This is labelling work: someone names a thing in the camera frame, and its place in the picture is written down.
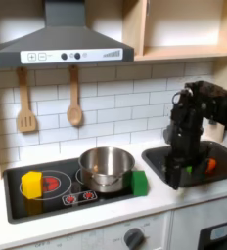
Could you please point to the black appliance door window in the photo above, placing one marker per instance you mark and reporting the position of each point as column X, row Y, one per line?
column 205, row 242

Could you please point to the wooden shelf cabinet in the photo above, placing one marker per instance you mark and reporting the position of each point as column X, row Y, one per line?
column 184, row 52

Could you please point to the dark grey sink basin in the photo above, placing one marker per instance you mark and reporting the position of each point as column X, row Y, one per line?
column 154, row 157

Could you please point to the white oven front panel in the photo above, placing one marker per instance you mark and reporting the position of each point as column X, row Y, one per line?
column 96, row 237

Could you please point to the grey oven knob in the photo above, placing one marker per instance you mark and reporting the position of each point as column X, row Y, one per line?
column 134, row 239

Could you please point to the wooden spoon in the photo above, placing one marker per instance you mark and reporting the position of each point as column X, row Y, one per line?
column 74, row 114

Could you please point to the orange toy carrot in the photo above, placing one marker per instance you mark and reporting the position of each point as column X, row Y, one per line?
column 212, row 165

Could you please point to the dark grey tap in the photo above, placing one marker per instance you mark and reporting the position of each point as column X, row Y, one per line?
column 166, row 135

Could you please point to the green block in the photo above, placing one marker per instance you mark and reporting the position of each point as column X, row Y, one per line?
column 140, row 184

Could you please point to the grey range hood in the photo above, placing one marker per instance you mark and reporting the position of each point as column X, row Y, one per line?
column 63, row 39

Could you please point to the steel pot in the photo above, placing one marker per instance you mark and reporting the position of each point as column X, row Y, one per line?
column 105, row 183

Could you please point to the black toy stove top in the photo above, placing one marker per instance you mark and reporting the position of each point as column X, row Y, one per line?
column 53, row 208

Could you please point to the yellow block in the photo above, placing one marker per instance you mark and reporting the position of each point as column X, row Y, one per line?
column 31, row 185

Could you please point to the wooden slotted spatula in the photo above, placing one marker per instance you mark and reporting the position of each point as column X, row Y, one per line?
column 26, row 121

